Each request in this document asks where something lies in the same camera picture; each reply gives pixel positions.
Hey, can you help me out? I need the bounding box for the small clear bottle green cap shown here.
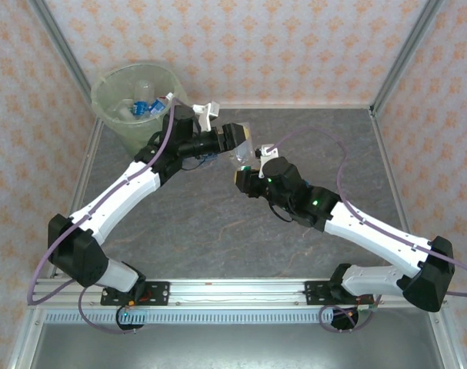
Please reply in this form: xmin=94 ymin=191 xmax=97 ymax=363
xmin=232 ymin=121 xmax=259 ymax=172

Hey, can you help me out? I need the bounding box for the green-lined trash bin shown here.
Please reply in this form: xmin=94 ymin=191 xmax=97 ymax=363
xmin=90 ymin=63 xmax=188 ymax=158

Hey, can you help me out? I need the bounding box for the grey metal front panel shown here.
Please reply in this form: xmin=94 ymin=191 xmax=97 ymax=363
xmin=9 ymin=321 xmax=459 ymax=369

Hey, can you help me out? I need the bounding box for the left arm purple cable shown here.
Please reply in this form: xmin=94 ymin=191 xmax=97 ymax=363
xmin=27 ymin=98 xmax=198 ymax=334

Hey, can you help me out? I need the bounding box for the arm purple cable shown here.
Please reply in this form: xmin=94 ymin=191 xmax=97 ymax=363
xmin=271 ymin=127 xmax=467 ymax=334
xmin=27 ymin=98 xmax=198 ymax=334

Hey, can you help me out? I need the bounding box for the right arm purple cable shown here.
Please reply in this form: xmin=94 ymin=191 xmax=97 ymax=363
xmin=271 ymin=127 xmax=467 ymax=334

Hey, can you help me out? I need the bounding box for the aluminium back edge rail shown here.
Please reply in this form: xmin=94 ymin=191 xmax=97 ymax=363
xmin=185 ymin=102 xmax=373 ymax=111

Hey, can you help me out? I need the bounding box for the aluminium side edge rail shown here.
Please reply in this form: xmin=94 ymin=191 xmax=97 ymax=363
xmin=369 ymin=109 xmax=430 ymax=247
xmin=46 ymin=117 xmax=105 ymax=280

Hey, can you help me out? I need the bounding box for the aluminium front rail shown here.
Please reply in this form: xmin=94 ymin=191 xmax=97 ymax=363
xmin=28 ymin=279 xmax=449 ymax=308

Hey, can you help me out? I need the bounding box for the grey slotted cable duct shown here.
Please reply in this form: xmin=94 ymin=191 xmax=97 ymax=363
xmin=43 ymin=310 xmax=334 ymax=324

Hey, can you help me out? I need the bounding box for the aluminium corner frame post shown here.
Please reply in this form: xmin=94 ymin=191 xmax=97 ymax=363
xmin=27 ymin=0 xmax=94 ymax=95
xmin=369 ymin=0 xmax=449 ymax=116

